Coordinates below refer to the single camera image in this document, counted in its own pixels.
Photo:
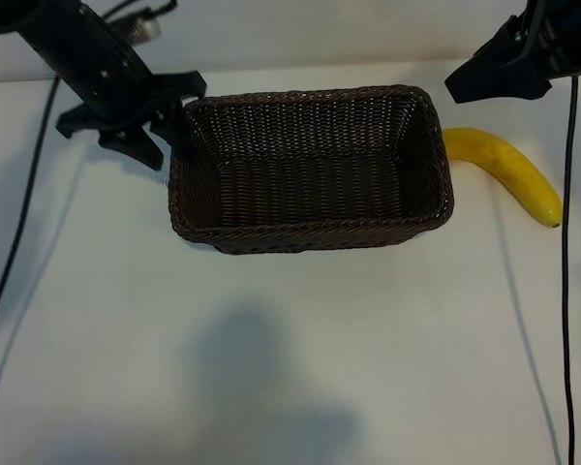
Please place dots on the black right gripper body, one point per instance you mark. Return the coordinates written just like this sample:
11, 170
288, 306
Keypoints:
566, 39

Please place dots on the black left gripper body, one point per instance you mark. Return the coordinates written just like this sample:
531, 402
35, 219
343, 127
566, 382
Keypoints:
101, 72

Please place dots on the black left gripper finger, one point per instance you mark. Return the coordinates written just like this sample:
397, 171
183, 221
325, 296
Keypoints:
135, 145
181, 131

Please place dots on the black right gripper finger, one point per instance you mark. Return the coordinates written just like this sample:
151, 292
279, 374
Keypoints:
496, 43
498, 82

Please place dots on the yellow banana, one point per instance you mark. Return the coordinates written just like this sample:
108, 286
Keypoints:
513, 167

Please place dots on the dark brown woven basket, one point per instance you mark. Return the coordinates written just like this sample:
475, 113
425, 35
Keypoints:
310, 184

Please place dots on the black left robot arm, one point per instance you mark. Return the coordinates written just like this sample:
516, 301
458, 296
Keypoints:
9, 17

